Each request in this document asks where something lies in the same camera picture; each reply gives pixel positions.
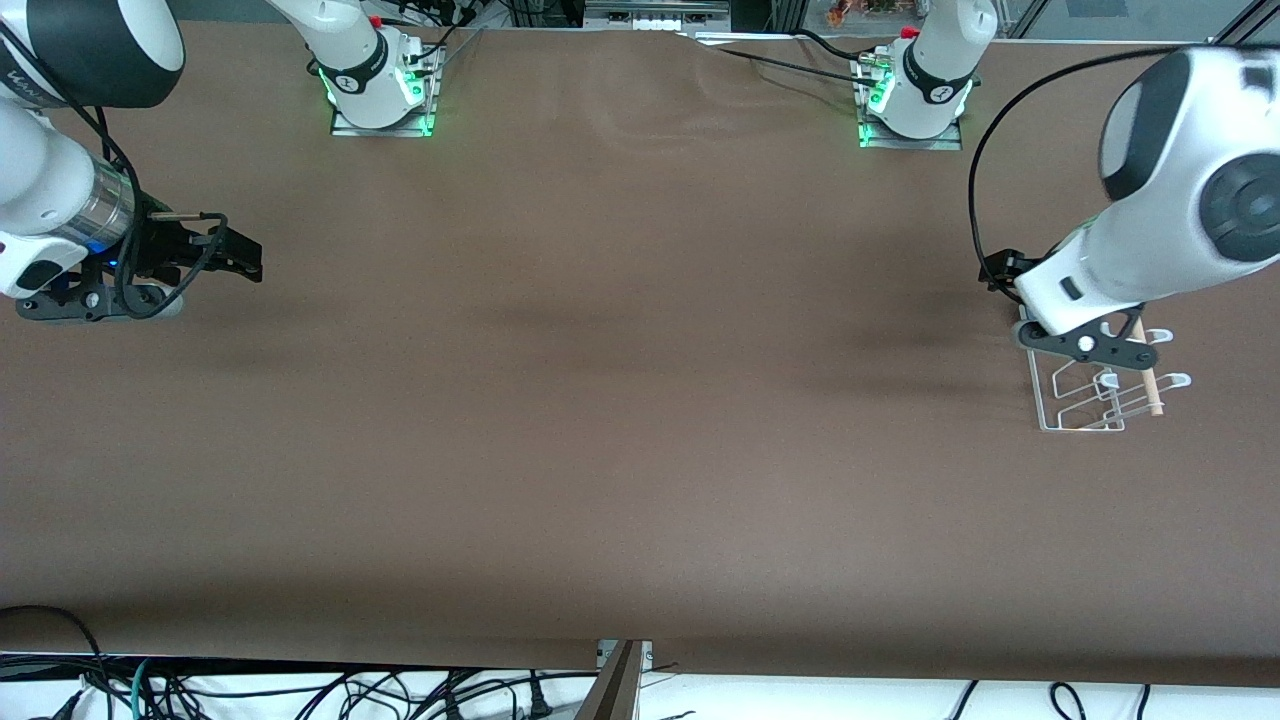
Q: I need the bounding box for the grey power strip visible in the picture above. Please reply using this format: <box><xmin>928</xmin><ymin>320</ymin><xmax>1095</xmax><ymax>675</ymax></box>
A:
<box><xmin>585</xmin><ymin>0</ymin><xmax>731</xmax><ymax>31</ymax></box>

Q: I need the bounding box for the wooden beam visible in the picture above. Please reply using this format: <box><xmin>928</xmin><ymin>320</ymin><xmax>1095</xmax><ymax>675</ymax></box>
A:
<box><xmin>577</xmin><ymin>640</ymin><xmax>646</xmax><ymax>720</ymax></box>

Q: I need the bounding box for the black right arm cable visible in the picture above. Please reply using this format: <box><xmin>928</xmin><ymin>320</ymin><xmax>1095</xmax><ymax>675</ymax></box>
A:
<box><xmin>88</xmin><ymin>100</ymin><xmax>229</xmax><ymax>321</ymax></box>

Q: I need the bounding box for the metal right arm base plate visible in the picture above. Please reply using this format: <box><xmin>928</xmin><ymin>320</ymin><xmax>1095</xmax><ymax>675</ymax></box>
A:
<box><xmin>330</xmin><ymin>40</ymin><xmax>438</xmax><ymax>138</ymax></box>

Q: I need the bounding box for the white wire rack wooden rod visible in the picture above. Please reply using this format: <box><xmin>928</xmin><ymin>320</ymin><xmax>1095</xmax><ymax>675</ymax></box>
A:
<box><xmin>1018</xmin><ymin>305</ymin><xmax>1194</xmax><ymax>433</ymax></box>

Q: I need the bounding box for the black cable lying on table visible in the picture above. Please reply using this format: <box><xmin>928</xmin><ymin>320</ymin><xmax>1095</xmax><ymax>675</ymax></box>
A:
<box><xmin>700</xmin><ymin>28</ymin><xmax>881</xmax><ymax>91</ymax></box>

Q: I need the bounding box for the thick black floor cable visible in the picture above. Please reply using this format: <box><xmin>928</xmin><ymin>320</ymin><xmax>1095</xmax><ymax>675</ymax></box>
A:
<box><xmin>0</xmin><ymin>605</ymin><xmax>111</xmax><ymax>720</ymax></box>

